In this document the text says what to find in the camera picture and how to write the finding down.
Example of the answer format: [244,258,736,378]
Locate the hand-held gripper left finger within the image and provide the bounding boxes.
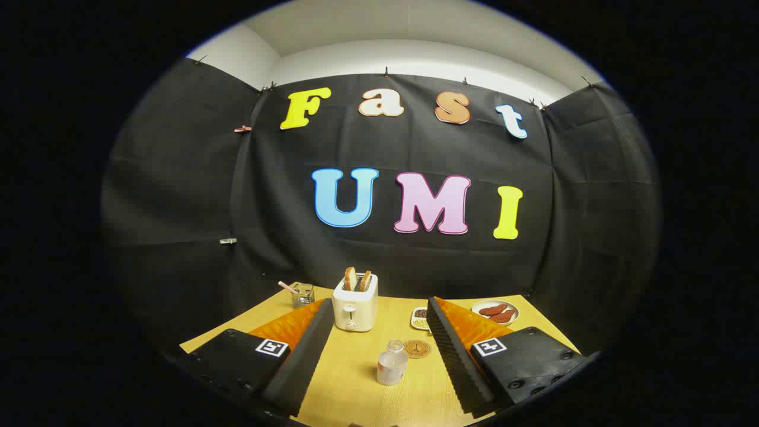
[178,298,336,418]

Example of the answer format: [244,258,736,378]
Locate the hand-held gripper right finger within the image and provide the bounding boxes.
[426,297,594,416]

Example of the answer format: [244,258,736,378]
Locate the clear juice bottle white label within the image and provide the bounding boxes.
[377,340,409,387]

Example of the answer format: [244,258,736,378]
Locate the wooden table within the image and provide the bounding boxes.
[180,283,582,427]

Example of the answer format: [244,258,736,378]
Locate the white toaster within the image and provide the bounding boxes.
[332,273,379,333]

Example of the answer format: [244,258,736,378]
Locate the white oval plate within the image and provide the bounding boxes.
[471,299,520,326]

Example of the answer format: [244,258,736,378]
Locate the black backdrop cloth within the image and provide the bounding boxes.
[101,58,662,356]

